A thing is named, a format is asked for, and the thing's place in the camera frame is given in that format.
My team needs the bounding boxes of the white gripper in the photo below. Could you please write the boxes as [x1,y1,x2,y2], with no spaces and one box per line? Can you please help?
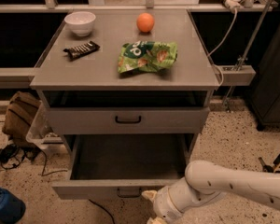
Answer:
[142,178,225,224]

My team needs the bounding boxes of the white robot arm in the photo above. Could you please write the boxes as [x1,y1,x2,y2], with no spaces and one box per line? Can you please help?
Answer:
[142,161,280,224]

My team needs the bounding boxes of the grey open bottom drawer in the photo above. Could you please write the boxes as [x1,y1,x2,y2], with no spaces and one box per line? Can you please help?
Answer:
[52,133,196,201]

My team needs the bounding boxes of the grey middle drawer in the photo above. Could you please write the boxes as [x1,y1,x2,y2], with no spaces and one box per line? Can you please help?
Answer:
[46,107,209,134]

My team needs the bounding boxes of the grey drawer cabinet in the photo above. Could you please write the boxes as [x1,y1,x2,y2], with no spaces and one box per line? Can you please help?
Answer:
[31,9,218,148]

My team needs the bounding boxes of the clear plastic bin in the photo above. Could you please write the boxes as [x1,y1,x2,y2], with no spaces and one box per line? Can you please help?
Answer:
[26,105,63,152]

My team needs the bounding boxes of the wheeled stand base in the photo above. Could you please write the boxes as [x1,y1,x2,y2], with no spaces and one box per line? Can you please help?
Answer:
[259,142,280,175]

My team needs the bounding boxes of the green chip bag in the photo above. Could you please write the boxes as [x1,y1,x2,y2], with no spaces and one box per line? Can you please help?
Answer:
[118,41,177,74]

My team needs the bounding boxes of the blue water bottle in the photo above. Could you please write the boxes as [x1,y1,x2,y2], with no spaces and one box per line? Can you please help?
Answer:
[0,188,26,224]

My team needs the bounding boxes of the brown backpack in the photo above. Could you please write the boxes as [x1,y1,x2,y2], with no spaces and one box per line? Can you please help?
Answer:
[2,91,41,147]

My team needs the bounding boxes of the dark cabinet at right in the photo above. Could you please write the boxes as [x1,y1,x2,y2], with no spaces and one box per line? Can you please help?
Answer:
[250,0,280,132]

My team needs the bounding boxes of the dark chocolate bar wrapper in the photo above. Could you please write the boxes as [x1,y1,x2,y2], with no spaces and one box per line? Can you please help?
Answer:
[63,41,100,60]

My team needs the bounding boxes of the orange fruit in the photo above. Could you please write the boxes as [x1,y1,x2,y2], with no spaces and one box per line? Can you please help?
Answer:
[136,13,155,33]

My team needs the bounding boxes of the white bowl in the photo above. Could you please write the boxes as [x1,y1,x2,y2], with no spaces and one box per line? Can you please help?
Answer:
[64,11,96,36]

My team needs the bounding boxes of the white power adapter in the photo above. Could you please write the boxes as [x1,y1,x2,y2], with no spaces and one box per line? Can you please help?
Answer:
[216,0,245,14]

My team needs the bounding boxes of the black cables on floor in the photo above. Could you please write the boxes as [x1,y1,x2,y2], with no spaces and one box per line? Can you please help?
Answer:
[0,143,69,180]

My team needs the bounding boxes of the white cable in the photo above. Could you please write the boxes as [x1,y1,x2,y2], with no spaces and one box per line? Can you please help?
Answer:
[207,7,239,87]

